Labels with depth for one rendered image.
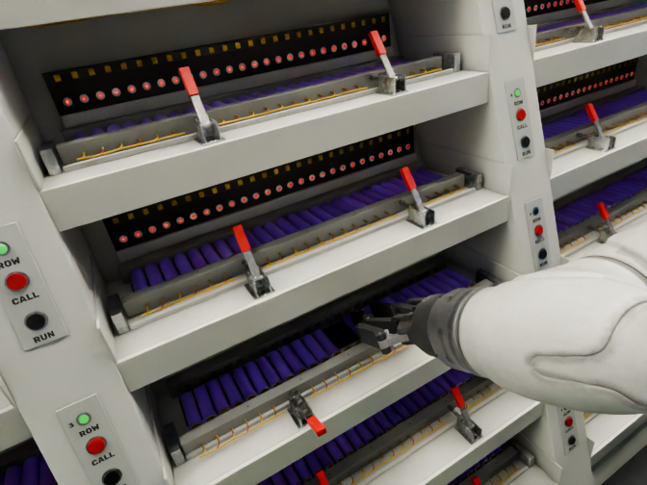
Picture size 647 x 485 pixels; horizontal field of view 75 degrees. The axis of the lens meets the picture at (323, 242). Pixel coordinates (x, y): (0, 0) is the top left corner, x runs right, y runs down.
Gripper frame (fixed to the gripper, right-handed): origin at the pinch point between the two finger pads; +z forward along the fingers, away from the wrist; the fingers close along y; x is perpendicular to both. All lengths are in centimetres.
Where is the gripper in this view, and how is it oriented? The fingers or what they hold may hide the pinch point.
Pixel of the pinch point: (374, 317)
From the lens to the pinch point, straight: 67.3
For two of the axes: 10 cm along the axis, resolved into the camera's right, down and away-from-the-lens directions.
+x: 3.6, 9.3, 0.2
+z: -3.5, 1.1, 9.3
